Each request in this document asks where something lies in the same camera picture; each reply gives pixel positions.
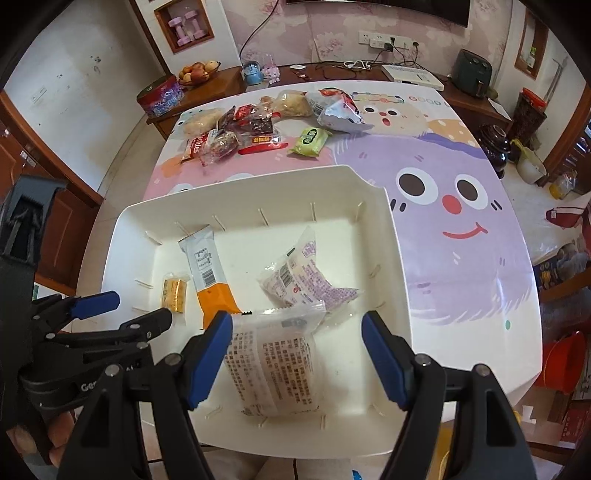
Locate dark green air fryer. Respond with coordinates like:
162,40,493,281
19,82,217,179
451,49,493,99

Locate cartoon printed tablecloth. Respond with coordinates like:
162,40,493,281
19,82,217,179
145,80,542,402

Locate silver blue snack bag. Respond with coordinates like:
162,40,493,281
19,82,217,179
305,88,373,134

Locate brown wooden door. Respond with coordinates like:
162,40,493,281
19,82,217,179
1,92,103,295

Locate orange white snack bar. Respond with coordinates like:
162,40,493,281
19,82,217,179
178,226,240,329

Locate operator left hand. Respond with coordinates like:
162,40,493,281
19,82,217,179
6,410,77,469

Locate white set-top box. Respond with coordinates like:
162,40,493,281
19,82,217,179
381,64,445,92

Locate large printed clear cake pack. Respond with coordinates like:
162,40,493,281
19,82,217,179
224,302,325,418

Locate dark ceramic jar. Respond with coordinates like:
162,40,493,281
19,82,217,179
475,124,511,179

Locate blue snow globe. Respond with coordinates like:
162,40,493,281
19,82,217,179
242,60,264,86

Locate green pineapple cake pack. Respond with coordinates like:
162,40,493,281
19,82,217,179
290,127,332,158

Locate red round tin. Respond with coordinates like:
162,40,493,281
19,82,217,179
136,76,184,118

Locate wall power strip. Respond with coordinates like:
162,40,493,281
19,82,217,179
359,30,419,50

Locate red lid dark bin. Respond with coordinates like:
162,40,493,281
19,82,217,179
507,87,547,145

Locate pink dumbbells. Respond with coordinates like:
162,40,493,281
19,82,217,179
168,10,207,47

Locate wooden tv cabinet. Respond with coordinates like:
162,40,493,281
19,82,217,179
147,62,510,138

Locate beige crispy snack bag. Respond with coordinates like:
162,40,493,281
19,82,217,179
270,90,312,119
182,108,224,138

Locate purple white bread pack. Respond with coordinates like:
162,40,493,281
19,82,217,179
259,227,360,314

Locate pink bunny figurine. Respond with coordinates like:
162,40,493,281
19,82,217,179
262,54,280,86

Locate dark red date pack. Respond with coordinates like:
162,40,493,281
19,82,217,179
181,105,279,168

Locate white plastic tray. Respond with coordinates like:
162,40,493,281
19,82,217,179
98,166,411,459

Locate yellow boxed cake pack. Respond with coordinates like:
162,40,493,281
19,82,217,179
161,272,188,325

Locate fruit bowl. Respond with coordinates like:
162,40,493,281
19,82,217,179
177,60,221,88

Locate red label sausage pack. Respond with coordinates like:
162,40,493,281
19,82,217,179
238,133,288,155

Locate white plastic pitcher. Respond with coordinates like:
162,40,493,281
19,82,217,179
511,139,547,185

